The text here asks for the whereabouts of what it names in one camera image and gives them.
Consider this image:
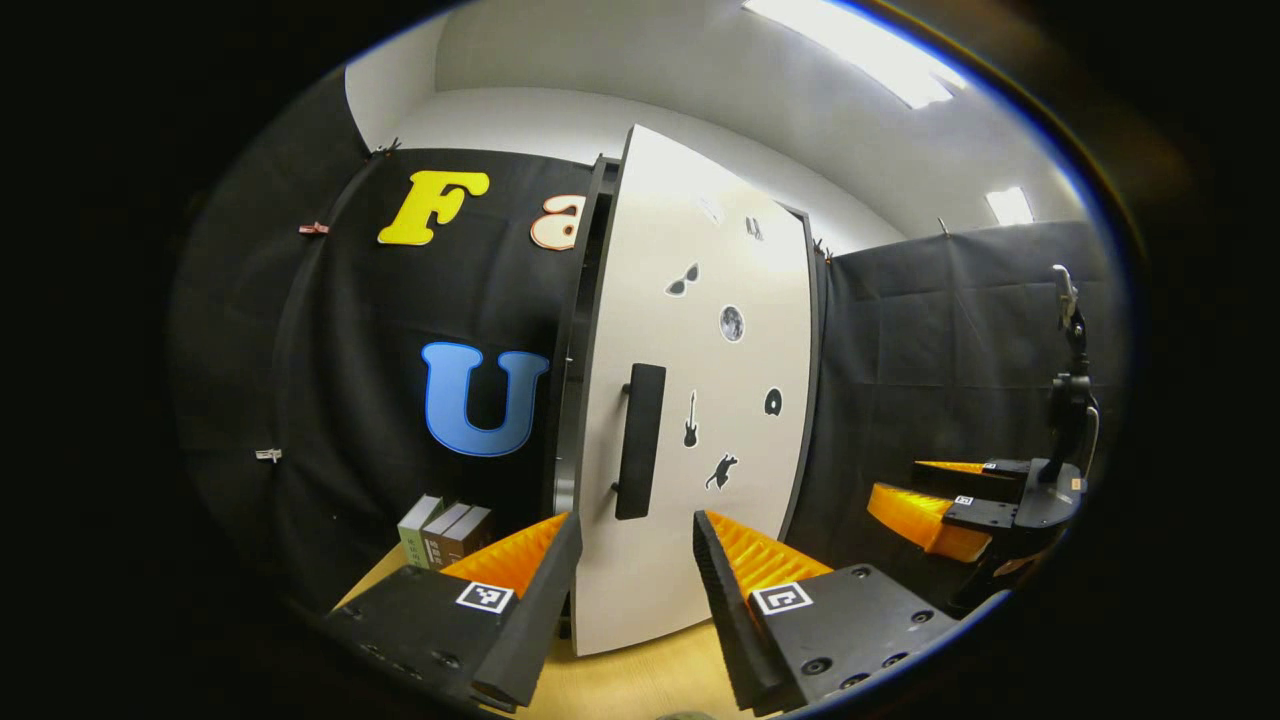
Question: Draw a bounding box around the green book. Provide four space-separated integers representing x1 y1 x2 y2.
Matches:
398 495 446 569

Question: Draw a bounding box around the brown book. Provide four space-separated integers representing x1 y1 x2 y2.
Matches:
440 507 494 563
420 503 471 571

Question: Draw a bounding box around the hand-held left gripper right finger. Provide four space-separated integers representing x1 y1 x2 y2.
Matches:
693 510 961 716

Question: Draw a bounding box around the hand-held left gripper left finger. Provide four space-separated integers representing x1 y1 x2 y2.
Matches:
320 512 583 713

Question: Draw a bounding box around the long ceiling light panel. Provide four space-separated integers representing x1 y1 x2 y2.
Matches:
742 0 969 109

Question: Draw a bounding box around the white cabinet door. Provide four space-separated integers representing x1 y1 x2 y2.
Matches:
572 125 816 658

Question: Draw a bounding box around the black backdrop cloth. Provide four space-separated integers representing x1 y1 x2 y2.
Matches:
170 65 1131 621

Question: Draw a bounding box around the small ceiling light panel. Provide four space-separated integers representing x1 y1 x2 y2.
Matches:
985 187 1036 227

